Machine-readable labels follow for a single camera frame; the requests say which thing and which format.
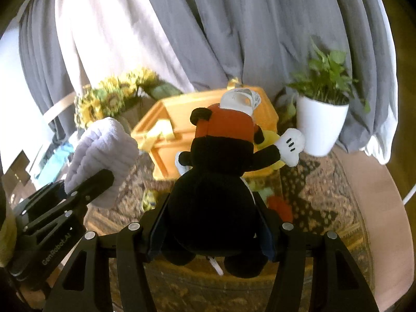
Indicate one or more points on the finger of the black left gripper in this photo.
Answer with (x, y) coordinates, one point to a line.
(90, 189)

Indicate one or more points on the grey curtain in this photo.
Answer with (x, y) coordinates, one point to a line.
(259, 42)

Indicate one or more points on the orange plastic crate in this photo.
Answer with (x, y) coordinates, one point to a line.
(166, 129)

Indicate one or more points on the blue cloth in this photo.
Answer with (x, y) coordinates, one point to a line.
(52, 167)

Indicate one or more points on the red plush toy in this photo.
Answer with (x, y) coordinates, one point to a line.
(278, 204)

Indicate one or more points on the small yellow plush toy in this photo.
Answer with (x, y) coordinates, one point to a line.
(149, 200)

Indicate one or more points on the sunflower bouquet in vase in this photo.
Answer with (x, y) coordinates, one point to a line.
(117, 94)

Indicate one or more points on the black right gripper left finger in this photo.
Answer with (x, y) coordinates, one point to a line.
(84, 282)

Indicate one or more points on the patterned round rug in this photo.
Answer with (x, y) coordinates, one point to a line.
(320, 196)

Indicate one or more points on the black Mickey Mouse plush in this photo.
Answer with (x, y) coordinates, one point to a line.
(211, 211)

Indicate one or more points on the white pot green plant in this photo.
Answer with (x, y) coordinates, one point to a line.
(324, 94)

